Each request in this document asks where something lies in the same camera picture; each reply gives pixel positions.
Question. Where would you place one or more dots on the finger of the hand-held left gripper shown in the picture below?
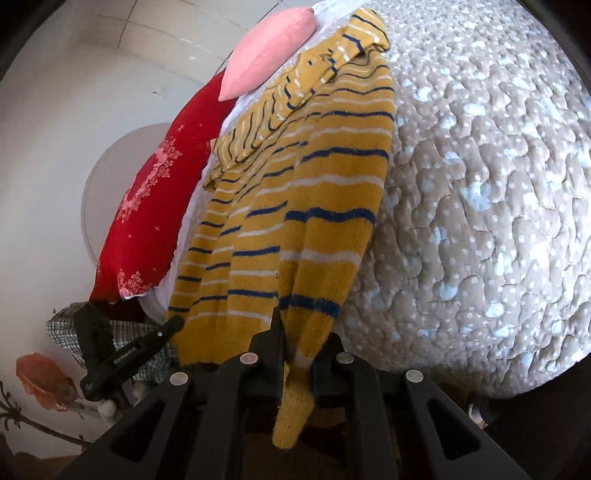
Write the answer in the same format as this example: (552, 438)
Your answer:
(152, 339)

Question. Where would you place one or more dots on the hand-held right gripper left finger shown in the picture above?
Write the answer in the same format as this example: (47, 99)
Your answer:
(271, 344)

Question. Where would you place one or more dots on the white round disc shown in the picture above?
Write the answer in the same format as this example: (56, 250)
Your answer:
(104, 175)

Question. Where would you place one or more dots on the beige quilted blanket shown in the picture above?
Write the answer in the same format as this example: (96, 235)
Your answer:
(480, 194)

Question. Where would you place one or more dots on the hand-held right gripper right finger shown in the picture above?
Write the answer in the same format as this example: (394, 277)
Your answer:
(333, 356)

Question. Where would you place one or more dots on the pink pillow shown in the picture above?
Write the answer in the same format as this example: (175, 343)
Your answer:
(265, 53)

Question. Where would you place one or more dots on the yellow striped knit sweater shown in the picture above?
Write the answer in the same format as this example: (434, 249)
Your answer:
(295, 221)

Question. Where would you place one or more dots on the red floral pillow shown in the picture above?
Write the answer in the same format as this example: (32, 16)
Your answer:
(152, 203)

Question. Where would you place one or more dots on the checkered cloth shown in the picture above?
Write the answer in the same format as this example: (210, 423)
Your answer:
(147, 357)

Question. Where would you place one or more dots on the orange flower wall sticker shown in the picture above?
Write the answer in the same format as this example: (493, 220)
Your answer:
(41, 378)

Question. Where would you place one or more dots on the yellow thin-striped shirt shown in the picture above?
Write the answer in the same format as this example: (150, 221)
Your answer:
(295, 87)

